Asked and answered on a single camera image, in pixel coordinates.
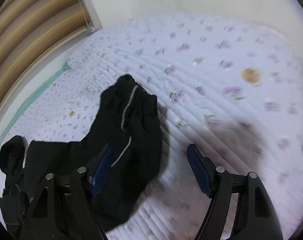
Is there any floral lilac bed quilt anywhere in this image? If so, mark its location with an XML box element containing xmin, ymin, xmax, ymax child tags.
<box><xmin>0</xmin><ymin>14</ymin><xmax>303</xmax><ymax>239</ymax></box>

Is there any striped brown window blind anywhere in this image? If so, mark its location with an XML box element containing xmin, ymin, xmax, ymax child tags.
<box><xmin>0</xmin><ymin>0</ymin><xmax>91</xmax><ymax>105</ymax></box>

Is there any black jacket with grey piping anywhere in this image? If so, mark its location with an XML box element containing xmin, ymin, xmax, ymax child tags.
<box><xmin>0</xmin><ymin>75</ymin><xmax>162</xmax><ymax>239</ymax></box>

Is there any mint green bed sheet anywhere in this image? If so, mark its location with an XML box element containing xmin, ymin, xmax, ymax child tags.
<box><xmin>0</xmin><ymin>61</ymin><xmax>70</xmax><ymax>147</ymax></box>

